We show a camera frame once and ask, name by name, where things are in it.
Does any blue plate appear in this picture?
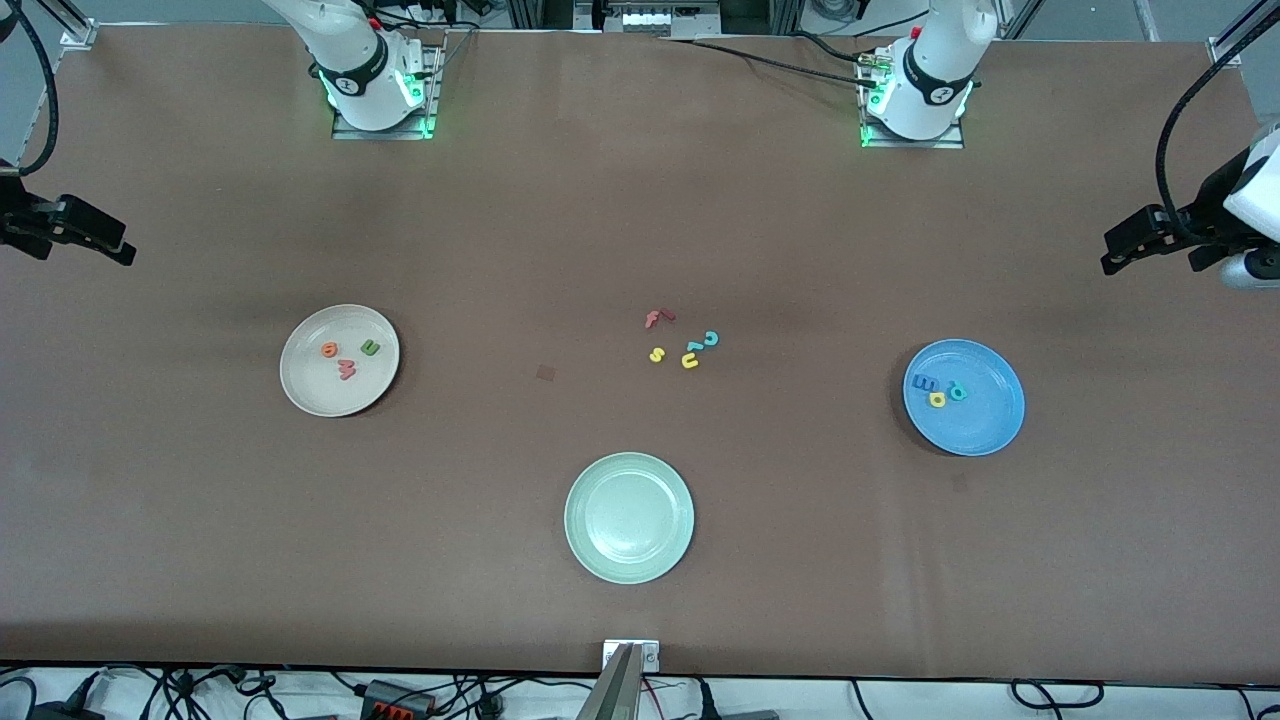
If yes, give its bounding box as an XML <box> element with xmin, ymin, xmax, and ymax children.
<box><xmin>902</xmin><ymin>339</ymin><xmax>1026</xmax><ymax>458</ymax></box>

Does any beige brown plate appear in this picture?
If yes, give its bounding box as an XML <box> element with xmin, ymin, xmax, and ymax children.
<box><xmin>279</xmin><ymin>304</ymin><xmax>401</xmax><ymax>418</ymax></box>

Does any white metal rack device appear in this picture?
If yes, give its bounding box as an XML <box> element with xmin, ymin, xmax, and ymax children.
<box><xmin>575</xmin><ymin>0</ymin><xmax>723</xmax><ymax>39</ymax></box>

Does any black orange power strip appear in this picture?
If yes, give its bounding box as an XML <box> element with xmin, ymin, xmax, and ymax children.
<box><xmin>360</xmin><ymin>679</ymin><xmax>437</xmax><ymax>717</ymax></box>

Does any pale green plate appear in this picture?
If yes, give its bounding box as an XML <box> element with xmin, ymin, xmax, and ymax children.
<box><xmin>564</xmin><ymin>452</ymin><xmax>696</xmax><ymax>585</ymax></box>

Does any aluminium corner post bracket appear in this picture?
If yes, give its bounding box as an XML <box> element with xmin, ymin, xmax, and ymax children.
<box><xmin>1206</xmin><ymin>0</ymin><xmax>1280</xmax><ymax>69</ymax></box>
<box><xmin>45</xmin><ymin>0</ymin><xmax>99</xmax><ymax>51</ymax></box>

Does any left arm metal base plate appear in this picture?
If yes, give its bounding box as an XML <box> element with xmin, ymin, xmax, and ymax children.
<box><xmin>858</xmin><ymin>70</ymin><xmax>966</xmax><ymax>151</ymax></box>

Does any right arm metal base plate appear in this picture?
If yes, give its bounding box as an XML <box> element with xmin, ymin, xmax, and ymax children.
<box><xmin>333</xmin><ymin>45</ymin><xmax>446</xmax><ymax>141</ymax></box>

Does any short black table cable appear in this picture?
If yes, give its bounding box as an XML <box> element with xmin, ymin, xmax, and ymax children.
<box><xmin>788</xmin><ymin>28</ymin><xmax>881</xmax><ymax>66</ymax></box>

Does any long black table cable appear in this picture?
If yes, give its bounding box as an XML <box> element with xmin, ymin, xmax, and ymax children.
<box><xmin>660</xmin><ymin>36</ymin><xmax>881</xmax><ymax>86</ymax></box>

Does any silver metal mount bracket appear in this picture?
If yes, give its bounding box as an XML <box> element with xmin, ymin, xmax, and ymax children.
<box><xmin>603</xmin><ymin>640</ymin><xmax>661</xmax><ymax>673</ymax></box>

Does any aluminium camera mast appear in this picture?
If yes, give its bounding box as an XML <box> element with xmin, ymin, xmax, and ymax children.
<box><xmin>575</xmin><ymin>645</ymin><xmax>646</xmax><ymax>720</ymax></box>

